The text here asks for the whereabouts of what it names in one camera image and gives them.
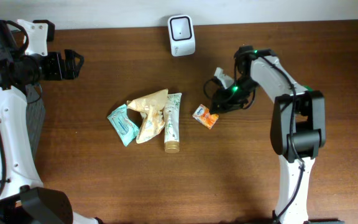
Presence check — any small orange carton box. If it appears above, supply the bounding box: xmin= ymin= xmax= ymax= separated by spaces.
xmin=193 ymin=104 xmax=219 ymax=129

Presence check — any white cream tube gold cap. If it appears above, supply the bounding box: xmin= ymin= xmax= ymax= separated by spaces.
xmin=163 ymin=93 xmax=182 ymax=154

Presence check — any beige paper bag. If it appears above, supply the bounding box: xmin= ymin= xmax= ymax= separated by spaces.
xmin=127 ymin=89 xmax=168 ymax=144

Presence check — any teal wet wipes pack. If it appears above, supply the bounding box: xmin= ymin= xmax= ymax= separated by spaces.
xmin=107 ymin=104 xmax=139 ymax=147

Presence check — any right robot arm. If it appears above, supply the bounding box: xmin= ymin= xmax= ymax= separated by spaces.
xmin=210 ymin=45 xmax=326 ymax=224

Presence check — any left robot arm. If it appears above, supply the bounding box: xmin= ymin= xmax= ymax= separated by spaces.
xmin=0 ymin=19 xmax=99 ymax=223

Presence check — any white barcode scanner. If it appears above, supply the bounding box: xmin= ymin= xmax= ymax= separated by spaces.
xmin=167 ymin=15 xmax=196 ymax=57

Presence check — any grey plastic mesh basket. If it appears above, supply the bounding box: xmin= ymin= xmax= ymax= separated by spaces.
xmin=0 ymin=83 xmax=47 ymax=206

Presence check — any right black camera cable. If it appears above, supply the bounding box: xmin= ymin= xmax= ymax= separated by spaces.
xmin=203 ymin=77 xmax=257 ymax=111

